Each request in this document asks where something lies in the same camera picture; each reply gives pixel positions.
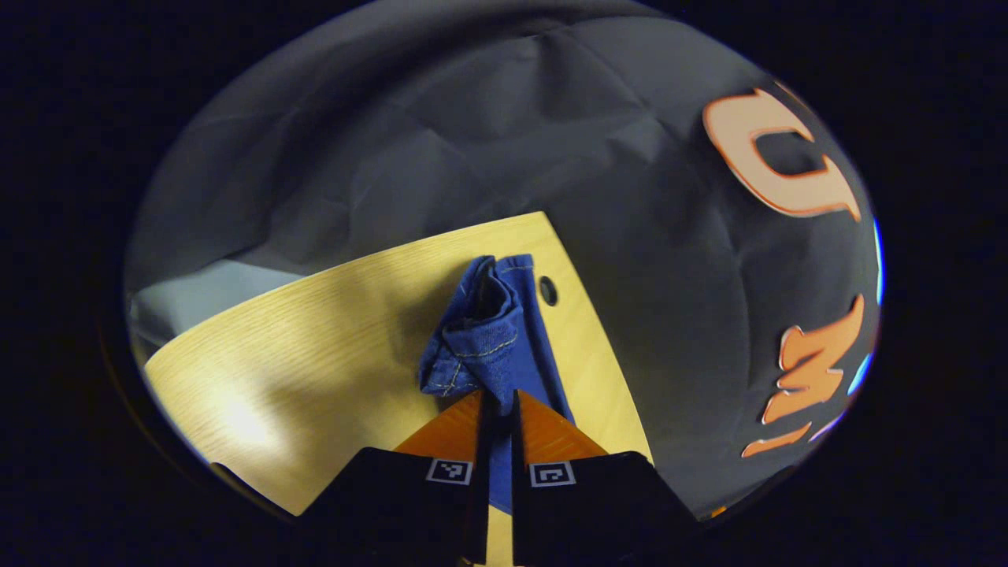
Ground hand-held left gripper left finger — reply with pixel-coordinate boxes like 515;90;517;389
303;390;491;567

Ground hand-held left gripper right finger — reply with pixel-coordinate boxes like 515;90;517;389
512;388;702;567

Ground blue jeans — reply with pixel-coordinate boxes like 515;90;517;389
417;254;576;517

